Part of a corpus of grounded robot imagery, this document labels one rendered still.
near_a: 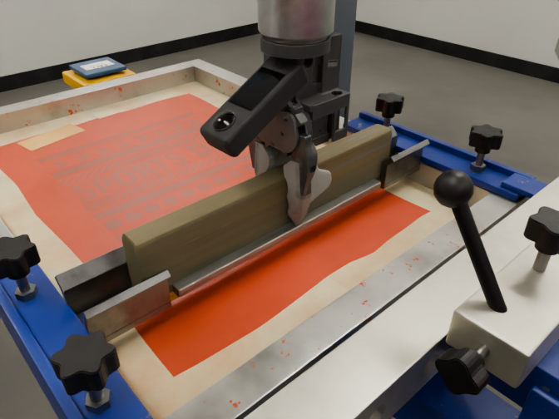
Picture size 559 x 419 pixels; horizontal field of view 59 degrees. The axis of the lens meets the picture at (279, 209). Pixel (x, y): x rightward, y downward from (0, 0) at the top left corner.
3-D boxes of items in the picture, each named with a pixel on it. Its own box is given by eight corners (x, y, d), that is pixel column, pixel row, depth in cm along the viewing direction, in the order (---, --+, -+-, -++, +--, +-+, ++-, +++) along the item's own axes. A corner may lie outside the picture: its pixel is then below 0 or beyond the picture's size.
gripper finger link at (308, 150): (321, 195, 54) (314, 117, 50) (311, 200, 53) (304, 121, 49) (292, 185, 58) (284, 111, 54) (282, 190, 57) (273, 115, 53)
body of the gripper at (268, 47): (348, 142, 57) (358, 34, 50) (293, 166, 52) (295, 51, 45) (302, 122, 61) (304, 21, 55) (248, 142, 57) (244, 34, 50)
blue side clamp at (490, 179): (339, 155, 85) (343, 118, 81) (358, 147, 88) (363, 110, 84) (504, 234, 67) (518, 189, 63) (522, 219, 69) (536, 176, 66)
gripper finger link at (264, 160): (299, 195, 65) (310, 135, 59) (264, 213, 61) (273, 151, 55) (284, 183, 66) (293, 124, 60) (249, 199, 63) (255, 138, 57)
